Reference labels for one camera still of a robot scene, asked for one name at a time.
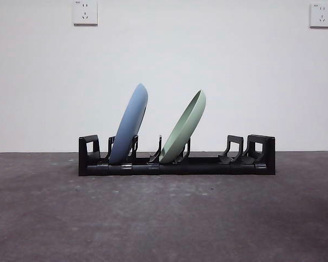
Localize pale green round plate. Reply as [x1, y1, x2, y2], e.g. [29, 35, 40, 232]
[158, 89, 207, 165]

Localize blue round plate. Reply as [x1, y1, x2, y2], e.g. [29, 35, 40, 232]
[108, 82, 149, 165]

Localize black plastic plate rack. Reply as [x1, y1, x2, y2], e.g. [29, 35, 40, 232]
[78, 134, 277, 176]

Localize white wall socket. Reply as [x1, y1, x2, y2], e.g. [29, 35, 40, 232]
[309, 3, 328, 29]
[73, 0, 98, 27]

